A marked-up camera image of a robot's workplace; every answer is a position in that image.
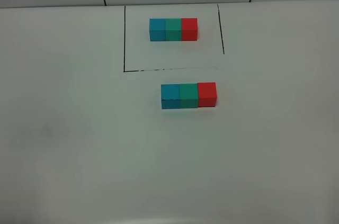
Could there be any template blue cube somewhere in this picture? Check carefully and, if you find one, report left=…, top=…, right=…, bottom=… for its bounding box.
left=149, top=19, right=166, bottom=41

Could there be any template red cube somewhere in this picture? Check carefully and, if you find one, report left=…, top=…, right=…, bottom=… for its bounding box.
left=181, top=18, right=198, bottom=41

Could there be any template green cube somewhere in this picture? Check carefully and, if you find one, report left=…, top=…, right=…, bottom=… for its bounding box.
left=165, top=19, right=182, bottom=41

